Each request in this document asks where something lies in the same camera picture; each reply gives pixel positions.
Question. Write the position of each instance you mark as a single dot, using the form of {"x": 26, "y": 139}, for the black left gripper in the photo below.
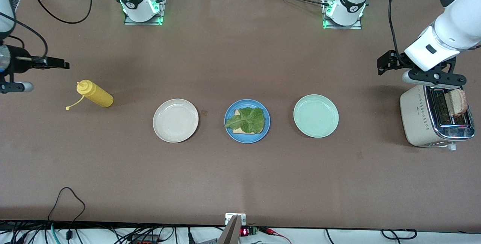
{"x": 394, "y": 61}

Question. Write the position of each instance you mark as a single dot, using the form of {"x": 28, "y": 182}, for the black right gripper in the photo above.
{"x": 18, "y": 60}

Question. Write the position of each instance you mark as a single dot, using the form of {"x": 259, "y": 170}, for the yellow squeeze bottle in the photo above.
{"x": 96, "y": 95}

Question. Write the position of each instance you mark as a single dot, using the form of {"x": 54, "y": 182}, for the brown toasted bread slice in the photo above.
{"x": 456, "y": 101}

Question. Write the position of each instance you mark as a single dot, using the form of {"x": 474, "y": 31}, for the green lettuce leaf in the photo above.
{"x": 250, "y": 120}

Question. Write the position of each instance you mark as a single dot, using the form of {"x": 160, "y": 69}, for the pale bread slice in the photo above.
{"x": 237, "y": 112}

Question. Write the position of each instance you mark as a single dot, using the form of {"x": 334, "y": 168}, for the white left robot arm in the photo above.
{"x": 458, "y": 26}

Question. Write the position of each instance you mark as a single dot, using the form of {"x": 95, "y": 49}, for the pale green plate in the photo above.
{"x": 315, "y": 116}

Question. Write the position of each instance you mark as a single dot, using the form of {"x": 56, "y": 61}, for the cream white plate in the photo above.
{"x": 176, "y": 120}

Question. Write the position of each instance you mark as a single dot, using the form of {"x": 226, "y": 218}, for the blue plate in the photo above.
{"x": 230, "y": 137}

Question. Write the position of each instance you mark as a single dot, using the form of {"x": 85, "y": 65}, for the beige chrome toaster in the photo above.
{"x": 417, "y": 120}

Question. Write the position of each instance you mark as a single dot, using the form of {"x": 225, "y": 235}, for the red display module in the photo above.
{"x": 245, "y": 232}

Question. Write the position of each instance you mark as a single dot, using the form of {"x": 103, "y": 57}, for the grey metal stand bar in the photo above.
{"x": 233, "y": 232}

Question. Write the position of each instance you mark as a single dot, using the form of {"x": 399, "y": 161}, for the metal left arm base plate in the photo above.
{"x": 342, "y": 27}

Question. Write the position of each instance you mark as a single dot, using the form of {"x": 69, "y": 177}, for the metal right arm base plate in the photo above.
{"x": 142, "y": 23}

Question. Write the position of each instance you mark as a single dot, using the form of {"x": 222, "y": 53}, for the small white bracket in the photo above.
{"x": 229, "y": 217}

